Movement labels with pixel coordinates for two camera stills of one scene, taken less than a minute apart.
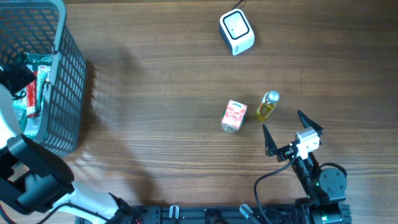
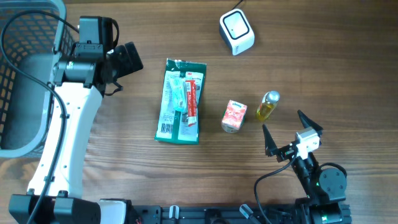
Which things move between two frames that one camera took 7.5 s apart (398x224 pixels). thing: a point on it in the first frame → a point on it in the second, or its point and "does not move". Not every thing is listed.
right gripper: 271,148 does not move
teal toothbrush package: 42,71 → 179,93
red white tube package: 31,96 → 191,91
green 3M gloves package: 28,126 → 172,126
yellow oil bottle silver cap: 269,101 does not move
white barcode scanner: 236,32 does not move
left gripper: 20,73 → 128,66
